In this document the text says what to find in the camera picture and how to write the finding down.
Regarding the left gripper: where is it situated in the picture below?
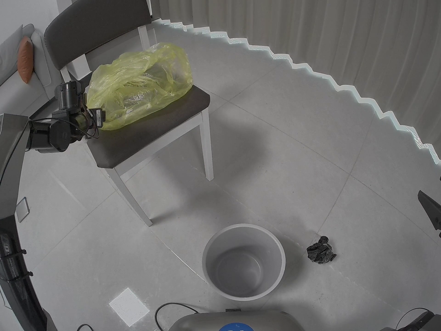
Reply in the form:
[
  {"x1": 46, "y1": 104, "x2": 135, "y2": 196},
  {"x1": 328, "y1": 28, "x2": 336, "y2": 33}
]
[{"x1": 74, "y1": 106, "x2": 105, "y2": 132}]

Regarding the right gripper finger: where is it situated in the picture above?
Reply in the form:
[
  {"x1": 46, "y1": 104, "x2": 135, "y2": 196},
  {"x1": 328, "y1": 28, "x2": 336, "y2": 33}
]
[{"x1": 417, "y1": 190, "x2": 441, "y2": 233}]

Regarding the yellow plastic bag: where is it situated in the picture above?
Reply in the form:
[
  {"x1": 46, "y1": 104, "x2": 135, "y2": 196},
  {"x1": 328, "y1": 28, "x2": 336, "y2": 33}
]
[{"x1": 86, "y1": 42, "x2": 193, "y2": 131}]

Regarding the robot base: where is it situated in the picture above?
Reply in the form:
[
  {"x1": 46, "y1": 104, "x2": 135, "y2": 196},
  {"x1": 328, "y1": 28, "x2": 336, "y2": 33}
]
[{"x1": 170, "y1": 310, "x2": 306, "y2": 331}]

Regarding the crumpled black plastic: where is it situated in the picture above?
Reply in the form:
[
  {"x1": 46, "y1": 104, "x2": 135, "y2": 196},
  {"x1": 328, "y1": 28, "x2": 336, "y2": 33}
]
[{"x1": 306, "y1": 236, "x2": 337, "y2": 265}]

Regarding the white trash bin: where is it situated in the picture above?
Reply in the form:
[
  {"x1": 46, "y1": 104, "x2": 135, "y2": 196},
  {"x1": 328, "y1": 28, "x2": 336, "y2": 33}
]
[{"x1": 202, "y1": 223, "x2": 286, "y2": 301}]

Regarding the pale grey sofa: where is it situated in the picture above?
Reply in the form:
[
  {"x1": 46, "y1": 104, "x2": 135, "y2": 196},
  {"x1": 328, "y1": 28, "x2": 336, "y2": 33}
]
[{"x1": 0, "y1": 23, "x2": 63, "y2": 117}]

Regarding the orange cushion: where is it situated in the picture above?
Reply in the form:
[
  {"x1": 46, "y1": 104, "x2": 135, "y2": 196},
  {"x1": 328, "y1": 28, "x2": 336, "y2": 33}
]
[{"x1": 18, "y1": 36, "x2": 34, "y2": 83}]

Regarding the dark grey white-legged chair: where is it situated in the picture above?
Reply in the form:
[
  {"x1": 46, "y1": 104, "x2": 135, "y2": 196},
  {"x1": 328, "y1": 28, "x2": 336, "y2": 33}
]
[{"x1": 44, "y1": 0, "x2": 215, "y2": 227}]

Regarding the white curtain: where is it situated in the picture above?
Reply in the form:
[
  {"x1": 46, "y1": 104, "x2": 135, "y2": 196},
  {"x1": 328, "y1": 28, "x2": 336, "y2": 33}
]
[{"x1": 148, "y1": 0, "x2": 441, "y2": 165}]

